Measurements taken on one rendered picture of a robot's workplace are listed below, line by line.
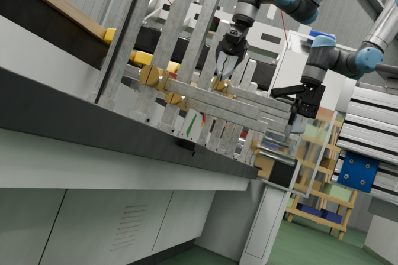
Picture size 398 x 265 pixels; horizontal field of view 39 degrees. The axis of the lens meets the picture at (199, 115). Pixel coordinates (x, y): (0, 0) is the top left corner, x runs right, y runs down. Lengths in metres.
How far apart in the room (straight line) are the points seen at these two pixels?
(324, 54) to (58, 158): 1.07
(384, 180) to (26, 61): 0.90
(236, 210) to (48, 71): 3.09
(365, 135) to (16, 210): 0.89
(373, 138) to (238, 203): 2.89
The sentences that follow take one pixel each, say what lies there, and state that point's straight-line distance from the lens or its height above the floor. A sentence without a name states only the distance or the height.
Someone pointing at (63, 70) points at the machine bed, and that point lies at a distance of 1.42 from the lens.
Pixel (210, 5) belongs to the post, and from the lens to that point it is 1.68.
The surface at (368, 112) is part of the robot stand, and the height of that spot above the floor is 0.92.
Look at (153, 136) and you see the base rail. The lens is 1.43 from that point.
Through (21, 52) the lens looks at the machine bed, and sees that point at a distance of 1.25.
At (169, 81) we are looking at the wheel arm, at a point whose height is 0.82.
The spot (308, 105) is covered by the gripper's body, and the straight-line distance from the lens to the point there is 1.87.
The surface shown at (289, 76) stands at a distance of 4.19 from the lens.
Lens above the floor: 0.68
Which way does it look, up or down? 3 degrees up
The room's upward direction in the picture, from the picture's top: 20 degrees clockwise
